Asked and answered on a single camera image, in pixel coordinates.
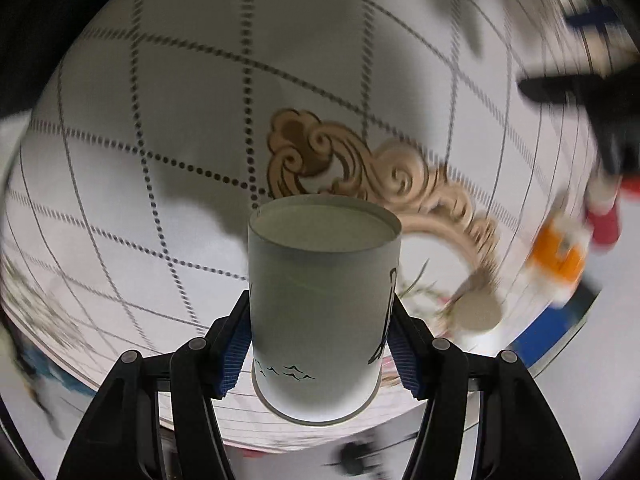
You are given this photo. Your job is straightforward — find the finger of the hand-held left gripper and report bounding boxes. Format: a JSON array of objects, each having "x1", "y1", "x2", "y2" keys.
[
  {"x1": 564, "y1": 5, "x2": 629, "y2": 32},
  {"x1": 517, "y1": 73, "x2": 603, "y2": 107}
]

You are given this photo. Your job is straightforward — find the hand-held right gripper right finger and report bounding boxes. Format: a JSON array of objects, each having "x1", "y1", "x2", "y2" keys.
[{"x1": 386, "y1": 291, "x2": 582, "y2": 480}]

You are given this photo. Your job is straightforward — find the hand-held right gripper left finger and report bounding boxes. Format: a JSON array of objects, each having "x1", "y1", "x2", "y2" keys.
[{"x1": 56, "y1": 289, "x2": 252, "y2": 480}]

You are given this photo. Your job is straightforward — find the white paper cup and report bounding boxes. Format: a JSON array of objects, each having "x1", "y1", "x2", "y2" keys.
[{"x1": 247, "y1": 195, "x2": 403, "y2": 424}]

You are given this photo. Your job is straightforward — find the beige round object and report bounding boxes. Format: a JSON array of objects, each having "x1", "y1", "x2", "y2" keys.
[{"x1": 450, "y1": 269, "x2": 503, "y2": 335}]

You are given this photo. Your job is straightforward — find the red and white object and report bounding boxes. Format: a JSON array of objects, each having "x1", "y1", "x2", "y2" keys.
[{"x1": 585, "y1": 174, "x2": 623, "y2": 252}]

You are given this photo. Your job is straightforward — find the small black object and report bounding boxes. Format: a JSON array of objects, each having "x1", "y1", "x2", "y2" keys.
[{"x1": 327, "y1": 437, "x2": 396, "y2": 478}]

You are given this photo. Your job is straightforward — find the orange and white object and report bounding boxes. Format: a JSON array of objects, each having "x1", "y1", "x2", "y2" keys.
[{"x1": 522, "y1": 212, "x2": 590, "y2": 310}]

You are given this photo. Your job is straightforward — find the white grid-printed cloth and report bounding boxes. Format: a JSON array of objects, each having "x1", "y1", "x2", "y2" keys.
[{"x1": 0, "y1": 0, "x2": 618, "y2": 457}]

